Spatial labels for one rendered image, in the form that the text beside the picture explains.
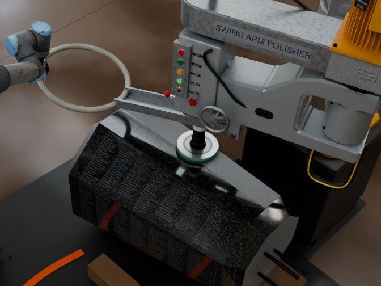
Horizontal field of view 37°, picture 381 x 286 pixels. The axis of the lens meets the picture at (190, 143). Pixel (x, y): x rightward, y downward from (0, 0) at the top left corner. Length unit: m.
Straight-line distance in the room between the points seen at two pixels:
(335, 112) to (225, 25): 0.57
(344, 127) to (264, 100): 0.35
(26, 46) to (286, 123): 1.22
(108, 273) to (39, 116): 1.55
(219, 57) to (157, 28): 2.89
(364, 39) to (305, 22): 0.27
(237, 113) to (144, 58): 2.43
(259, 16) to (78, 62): 2.75
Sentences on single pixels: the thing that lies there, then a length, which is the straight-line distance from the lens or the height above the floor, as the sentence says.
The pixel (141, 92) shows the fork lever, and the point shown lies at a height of 1.00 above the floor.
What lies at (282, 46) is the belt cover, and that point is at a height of 1.62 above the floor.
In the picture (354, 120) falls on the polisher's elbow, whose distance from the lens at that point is 2.39.
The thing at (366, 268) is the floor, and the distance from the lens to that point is 3.68.
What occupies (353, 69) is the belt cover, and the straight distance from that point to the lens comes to 2.22.
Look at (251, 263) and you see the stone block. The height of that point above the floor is 0.63.
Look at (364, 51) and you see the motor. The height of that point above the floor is 1.70.
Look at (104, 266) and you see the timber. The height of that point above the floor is 0.13.
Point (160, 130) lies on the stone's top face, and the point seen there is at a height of 0.80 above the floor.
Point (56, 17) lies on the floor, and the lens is 5.42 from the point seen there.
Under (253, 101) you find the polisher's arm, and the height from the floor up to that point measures 1.30.
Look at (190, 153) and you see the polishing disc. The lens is 2.86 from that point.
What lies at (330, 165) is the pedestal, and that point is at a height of 0.74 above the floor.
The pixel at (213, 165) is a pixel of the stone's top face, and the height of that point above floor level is 0.80.
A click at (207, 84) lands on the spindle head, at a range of 2.50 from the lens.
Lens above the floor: 2.86
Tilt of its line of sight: 44 degrees down
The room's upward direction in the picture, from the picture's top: 5 degrees clockwise
